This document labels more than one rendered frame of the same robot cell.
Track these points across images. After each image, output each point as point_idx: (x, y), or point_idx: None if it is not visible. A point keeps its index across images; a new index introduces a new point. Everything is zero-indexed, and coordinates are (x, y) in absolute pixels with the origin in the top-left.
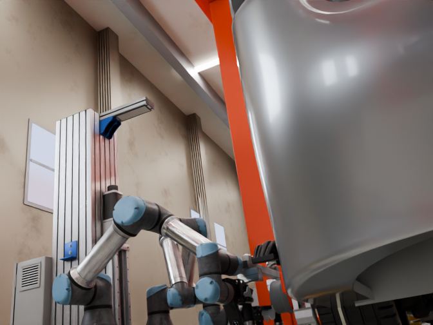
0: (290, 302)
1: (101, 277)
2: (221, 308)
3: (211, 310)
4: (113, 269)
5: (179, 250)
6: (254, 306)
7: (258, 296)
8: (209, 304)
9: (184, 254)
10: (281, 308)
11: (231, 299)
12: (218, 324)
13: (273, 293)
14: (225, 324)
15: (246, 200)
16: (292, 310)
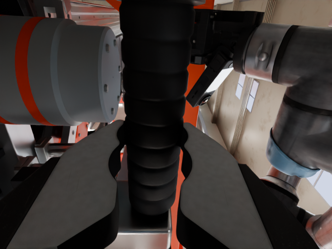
0: (21, 57)
1: None
2: (285, 85)
3: (331, 95)
4: None
5: (320, 225)
6: (190, 62)
7: (203, 65)
8: (325, 117)
9: (298, 177)
10: (71, 41)
11: None
12: (329, 37)
13: (87, 101)
14: (297, 34)
15: (183, 177)
16: (38, 25)
